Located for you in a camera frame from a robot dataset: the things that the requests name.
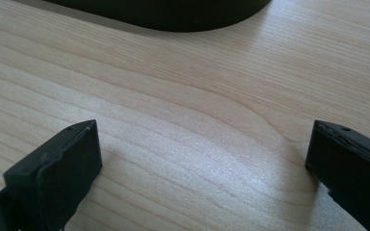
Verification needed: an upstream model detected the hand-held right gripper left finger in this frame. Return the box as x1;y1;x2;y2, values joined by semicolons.
3;119;103;231

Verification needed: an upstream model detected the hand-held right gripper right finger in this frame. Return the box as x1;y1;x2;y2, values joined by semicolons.
304;119;370;231

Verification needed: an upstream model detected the dark rounded object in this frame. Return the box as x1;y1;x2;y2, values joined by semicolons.
42;0;273;33

